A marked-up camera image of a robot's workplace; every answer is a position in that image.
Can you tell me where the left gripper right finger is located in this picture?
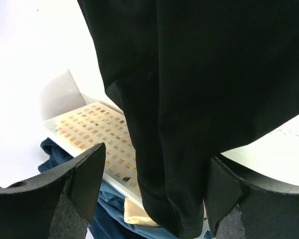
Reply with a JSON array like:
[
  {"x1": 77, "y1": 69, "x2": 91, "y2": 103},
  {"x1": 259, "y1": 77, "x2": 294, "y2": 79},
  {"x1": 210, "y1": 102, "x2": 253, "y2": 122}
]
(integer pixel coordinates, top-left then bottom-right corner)
[{"x1": 204, "y1": 156, "x2": 299, "y2": 239}]

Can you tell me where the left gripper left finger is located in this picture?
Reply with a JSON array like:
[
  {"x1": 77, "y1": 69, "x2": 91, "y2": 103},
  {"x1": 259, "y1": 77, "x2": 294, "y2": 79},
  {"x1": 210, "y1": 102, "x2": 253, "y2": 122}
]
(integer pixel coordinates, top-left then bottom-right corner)
[{"x1": 0, "y1": 143, "x2": 106, "y2": 239}]

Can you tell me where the black t shirt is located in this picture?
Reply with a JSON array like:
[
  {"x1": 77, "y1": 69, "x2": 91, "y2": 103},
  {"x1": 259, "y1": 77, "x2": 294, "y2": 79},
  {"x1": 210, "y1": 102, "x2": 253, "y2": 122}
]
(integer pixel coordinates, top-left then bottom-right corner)
[{"x1": 78, "y1": 0, "x2": 299, "y2": 239}]

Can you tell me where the navy blue t shirt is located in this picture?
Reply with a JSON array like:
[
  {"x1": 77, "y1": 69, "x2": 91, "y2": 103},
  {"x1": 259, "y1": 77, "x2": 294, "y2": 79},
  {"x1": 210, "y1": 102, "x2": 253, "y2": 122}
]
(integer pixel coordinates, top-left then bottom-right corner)
[{"x1": 38, "y1": 138, "x2": 142, "y2": 239}]

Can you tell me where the light blue garment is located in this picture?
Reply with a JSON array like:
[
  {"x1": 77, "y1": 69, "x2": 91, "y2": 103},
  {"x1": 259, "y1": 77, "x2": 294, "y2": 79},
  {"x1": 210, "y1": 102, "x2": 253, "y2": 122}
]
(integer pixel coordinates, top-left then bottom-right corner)
[{"x1": 90, "y1": 181, "x2": 175, "y2": 239}]

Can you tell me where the cream garment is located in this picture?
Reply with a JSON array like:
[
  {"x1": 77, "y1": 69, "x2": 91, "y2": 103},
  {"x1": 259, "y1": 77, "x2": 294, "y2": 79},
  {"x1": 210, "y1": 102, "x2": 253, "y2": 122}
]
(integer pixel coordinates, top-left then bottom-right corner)
[{"x1": 124, "y1": 199, "x2": 207, "y2": 227}]

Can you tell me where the white laundry basket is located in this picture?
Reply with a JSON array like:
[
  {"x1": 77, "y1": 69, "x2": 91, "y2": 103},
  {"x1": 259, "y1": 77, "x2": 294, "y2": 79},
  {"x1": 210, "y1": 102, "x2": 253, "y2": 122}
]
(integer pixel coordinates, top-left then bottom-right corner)
[{"x1": 40, "y1": 70, "x2": 144, "y2": 210}]

